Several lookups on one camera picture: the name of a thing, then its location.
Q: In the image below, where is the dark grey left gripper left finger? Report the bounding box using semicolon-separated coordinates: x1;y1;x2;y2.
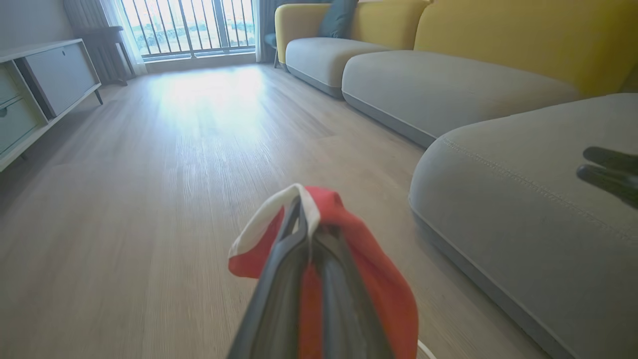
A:
227;196;310;359

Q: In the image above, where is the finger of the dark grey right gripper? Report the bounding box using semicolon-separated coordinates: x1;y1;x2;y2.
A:
576;165;638;209
583;146;638;176

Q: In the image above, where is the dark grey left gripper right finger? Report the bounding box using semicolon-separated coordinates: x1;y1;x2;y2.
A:
311;227;395;359

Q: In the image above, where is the red and white garment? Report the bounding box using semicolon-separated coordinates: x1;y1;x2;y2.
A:
228;183;420;359

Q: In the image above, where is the grey sofa seat cushion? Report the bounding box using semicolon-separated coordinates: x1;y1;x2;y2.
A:
341;50;583;149
285;37;392;98
408;92;638;359

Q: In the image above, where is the yellow sofa backrest with armrest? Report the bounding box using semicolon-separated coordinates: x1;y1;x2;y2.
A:
275;0;430;64

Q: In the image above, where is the teal throw pillow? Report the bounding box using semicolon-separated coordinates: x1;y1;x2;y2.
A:
317;0;359;40

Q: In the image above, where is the metal window railing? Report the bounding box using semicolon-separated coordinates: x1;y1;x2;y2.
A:
121;0;256;56

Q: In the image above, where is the dark wooden side table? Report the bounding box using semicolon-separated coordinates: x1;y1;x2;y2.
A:
75;25;136;87

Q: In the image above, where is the sheer white curtain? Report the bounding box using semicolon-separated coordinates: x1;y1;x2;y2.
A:
99;0;148;76

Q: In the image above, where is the white and grey TV cabinet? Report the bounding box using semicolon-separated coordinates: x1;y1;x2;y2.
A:
0;38;104;173

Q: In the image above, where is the grey curtain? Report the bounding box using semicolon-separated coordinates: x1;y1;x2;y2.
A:
63;0;118;83

